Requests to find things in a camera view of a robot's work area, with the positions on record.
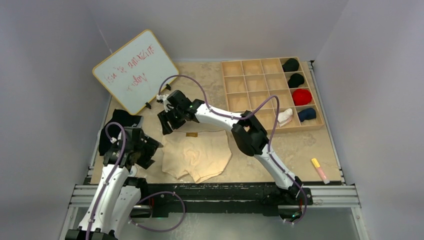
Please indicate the navy blue rolled underwear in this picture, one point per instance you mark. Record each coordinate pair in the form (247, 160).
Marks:
(307, 114)

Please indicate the white whiteboard yellow frame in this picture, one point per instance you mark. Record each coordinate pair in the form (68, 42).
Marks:
(134, 74)

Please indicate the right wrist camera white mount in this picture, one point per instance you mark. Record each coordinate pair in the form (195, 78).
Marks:
(163, 99)

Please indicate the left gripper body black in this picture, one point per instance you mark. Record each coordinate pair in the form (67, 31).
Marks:
(145, 150)

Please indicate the black rolled underwear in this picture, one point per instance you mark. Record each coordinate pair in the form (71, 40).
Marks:
(291, 65)
(295, 80)

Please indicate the black rolled underwear back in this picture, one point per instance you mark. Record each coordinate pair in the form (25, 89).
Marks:
(291, 65)

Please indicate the wooden compartment organizer tray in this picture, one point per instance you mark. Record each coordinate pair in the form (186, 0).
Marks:
(251, 82)

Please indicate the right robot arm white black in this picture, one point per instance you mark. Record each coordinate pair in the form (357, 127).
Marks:
(249, 134)

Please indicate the white underwear pink trim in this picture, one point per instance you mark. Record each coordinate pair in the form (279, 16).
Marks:
(285, 117)

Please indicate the red rolled underwear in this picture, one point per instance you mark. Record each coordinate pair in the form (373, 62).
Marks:
(302, 97)

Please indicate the cream beige underwear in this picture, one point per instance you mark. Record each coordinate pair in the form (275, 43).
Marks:
(201, 155)

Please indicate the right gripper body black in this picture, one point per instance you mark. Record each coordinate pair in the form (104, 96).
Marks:
(179, 111)

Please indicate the pink yellow marker pen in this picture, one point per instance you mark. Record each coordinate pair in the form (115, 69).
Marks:
(320, 171)

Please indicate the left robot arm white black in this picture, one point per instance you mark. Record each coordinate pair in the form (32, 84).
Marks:
(117, 192)

